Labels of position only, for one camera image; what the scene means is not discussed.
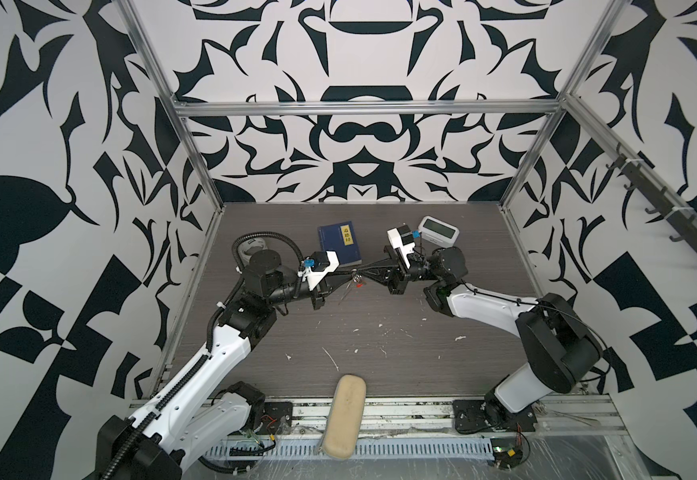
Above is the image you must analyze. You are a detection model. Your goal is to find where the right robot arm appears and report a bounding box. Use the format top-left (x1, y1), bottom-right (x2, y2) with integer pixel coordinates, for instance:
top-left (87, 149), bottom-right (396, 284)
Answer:
top-left (358, 247), bottom-right (604, 425)

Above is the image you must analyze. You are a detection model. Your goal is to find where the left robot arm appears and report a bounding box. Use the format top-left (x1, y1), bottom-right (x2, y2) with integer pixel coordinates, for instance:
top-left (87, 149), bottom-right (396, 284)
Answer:
top-left (90, 249), bottom-right (357, 479)

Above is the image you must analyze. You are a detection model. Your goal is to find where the blue book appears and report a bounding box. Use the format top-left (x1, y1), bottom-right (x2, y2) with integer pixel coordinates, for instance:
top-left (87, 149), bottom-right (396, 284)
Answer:
top-left (318, 221), bottom-right (362, 266)

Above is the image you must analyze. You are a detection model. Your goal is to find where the white digital clock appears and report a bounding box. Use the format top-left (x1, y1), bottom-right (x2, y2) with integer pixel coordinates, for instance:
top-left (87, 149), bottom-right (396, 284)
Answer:
top-left (417, 216), bottom-right (460, 248)

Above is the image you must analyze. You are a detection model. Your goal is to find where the clear tape roll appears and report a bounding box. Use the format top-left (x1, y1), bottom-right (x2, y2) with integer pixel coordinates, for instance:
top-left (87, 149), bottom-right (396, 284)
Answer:
top-left (238, 237), bottom-right (268, 257)

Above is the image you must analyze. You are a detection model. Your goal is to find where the beige wrist rest pad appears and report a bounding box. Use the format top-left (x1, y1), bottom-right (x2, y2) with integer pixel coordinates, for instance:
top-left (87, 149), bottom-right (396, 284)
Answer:
top-left (320, 375), bottom-right (366, 460)

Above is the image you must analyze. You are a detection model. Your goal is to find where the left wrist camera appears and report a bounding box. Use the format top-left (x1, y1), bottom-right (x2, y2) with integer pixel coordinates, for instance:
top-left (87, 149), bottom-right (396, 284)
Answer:
top-left (304, 251), bottom-right (340, 291)

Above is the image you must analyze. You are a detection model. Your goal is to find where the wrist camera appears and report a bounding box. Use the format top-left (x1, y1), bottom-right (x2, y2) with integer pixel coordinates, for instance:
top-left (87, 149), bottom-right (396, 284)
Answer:
top-left (387, 224), bottom-right (425, 268)
top-left (304, 251), bottom-right (340, 291)

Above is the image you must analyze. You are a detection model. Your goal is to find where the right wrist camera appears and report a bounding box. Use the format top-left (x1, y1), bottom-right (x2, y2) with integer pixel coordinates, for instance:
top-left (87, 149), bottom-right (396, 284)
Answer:
top-left (387, 224), bottom-right (425, 268)

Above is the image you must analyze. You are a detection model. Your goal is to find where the black corrugated cable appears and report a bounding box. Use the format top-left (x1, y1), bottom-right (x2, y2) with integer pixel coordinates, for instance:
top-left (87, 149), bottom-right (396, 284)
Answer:
top-left (230, 231), bottom-right (306, 271)

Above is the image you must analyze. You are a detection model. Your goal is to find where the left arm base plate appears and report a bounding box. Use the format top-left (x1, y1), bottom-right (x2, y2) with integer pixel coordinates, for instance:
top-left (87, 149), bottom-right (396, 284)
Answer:
top-left (248, 401), bottom-right (294, 435)

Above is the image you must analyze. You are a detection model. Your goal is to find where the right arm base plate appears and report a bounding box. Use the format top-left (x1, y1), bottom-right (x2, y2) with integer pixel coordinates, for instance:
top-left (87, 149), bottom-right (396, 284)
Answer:
top-left (452, 399), bottom-right (537, 435)

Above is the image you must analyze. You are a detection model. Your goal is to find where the wall hook rail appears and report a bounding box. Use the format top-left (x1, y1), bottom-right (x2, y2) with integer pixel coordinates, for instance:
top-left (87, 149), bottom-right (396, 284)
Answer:
top-left (607, 142), bottom-right (697, 255)

